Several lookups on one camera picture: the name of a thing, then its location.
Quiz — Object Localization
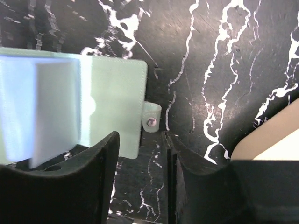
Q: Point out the green card holder wallet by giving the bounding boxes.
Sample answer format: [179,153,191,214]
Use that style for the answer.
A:
[0,47,162,168]

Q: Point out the beige oval tray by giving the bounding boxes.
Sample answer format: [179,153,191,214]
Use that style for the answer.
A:
[231,99,299,161]

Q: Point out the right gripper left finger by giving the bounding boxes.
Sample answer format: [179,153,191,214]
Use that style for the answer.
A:
[0,131,120,224]

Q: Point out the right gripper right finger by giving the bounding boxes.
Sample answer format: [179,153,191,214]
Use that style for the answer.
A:
[162,131,299,224]

